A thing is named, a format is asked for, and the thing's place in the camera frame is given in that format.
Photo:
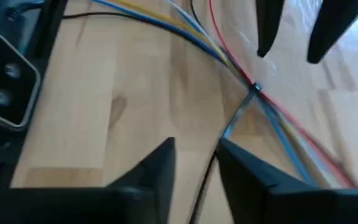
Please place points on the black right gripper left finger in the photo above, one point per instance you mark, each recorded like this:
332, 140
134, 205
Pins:
157, 180

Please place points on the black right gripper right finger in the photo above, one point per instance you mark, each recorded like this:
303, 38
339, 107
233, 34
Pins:
247, 183

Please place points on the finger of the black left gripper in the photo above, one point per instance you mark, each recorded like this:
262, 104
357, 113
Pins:
269, 21
331, 28

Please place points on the long black zip tie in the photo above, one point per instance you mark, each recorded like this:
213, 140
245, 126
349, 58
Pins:
241, 109

